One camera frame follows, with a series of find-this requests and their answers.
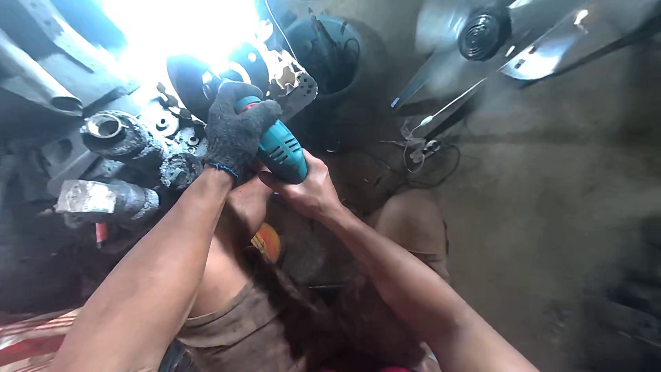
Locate teal angle grinder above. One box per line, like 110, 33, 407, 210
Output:
235, 95, 308, 185

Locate person's legs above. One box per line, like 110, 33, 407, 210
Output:
176, 176, 451, 372

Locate cylindrical part with square end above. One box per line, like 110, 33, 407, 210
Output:
55, 179, 160, 228

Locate round black metal disc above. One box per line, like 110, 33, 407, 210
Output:
166, 43, 269, 123

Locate greasy metal machine assembly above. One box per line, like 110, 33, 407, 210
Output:
46, 77, 207, 192

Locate metal fan with blades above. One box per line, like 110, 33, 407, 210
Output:
391, 0, 661, 110

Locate metal bracket with holes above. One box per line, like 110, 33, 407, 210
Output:
263, 48, 319, 123

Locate person's left hand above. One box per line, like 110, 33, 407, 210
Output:
205, 80, 283, 179

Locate red and white striped cloth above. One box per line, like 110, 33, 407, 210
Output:
0, 308, 83, 372

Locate grey metal pipe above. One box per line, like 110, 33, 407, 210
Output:
0, 28, 84, 117

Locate person's left forearm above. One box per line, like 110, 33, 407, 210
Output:
49, 166, 236, 372

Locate yellow and orange disc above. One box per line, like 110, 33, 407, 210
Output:
251, 222, 282, 264

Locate teal round bucket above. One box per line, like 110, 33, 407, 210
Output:
285, 14, 363, 97

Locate person's right hand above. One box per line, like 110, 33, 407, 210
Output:
258, 149, 343, 221

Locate person's right forearm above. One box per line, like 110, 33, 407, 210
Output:
321, 203, 540, 372

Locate thin black cable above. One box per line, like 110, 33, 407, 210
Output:
405, 143, 461, 188

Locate thin rod with white connector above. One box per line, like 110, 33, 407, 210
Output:
413, 77, 487, 132

